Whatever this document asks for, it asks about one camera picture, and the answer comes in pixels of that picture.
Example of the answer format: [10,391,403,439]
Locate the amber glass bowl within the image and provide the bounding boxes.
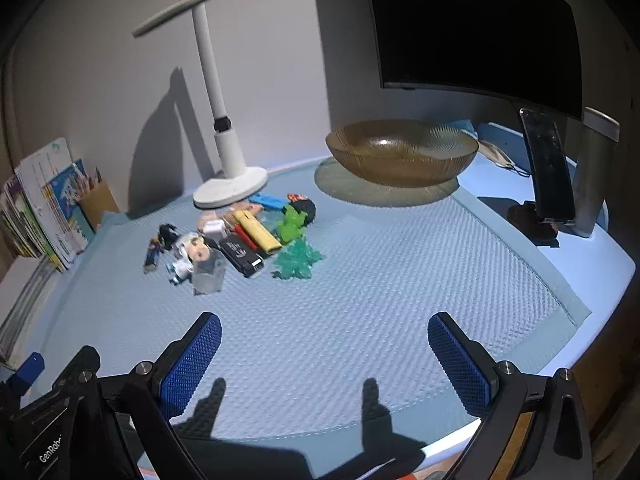
[326,119,478,188]

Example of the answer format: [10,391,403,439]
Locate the black lighter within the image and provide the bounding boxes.
[218,234,264,278]

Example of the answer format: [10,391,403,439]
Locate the black computer monitor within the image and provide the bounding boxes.
[369,0,582,119]

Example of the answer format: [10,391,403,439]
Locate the stack of books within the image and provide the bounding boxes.
[3,138,96,271]

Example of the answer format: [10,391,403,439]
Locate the black smartphone on stand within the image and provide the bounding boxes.
[506,108,576,247]

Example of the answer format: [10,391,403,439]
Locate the clear plastic box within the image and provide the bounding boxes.
[192,250,226,295]

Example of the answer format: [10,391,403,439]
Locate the small dark figurine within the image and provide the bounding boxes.
[143,223,179,273]

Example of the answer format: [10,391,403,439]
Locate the white coat boy figurine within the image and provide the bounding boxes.
[167,232,212,285]

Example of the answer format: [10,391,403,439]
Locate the white desk lamp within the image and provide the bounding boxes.
[131,0,268,209]

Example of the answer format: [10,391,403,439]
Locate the blue rectangular lighter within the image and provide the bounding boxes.
[248,193,288,211]

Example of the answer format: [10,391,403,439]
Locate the pink oval tag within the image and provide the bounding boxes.
[198,202,264,231]

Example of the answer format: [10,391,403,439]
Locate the teal plastic leaf toy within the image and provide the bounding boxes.
[272,237,324,280]

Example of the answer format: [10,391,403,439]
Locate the black haired doll figure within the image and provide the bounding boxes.
[286,194,317,226]

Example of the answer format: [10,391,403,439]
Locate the green frog toy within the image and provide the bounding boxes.
[277,205,307,245]

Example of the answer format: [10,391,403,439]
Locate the brown pencil holder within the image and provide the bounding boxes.
[75,166,119,231]

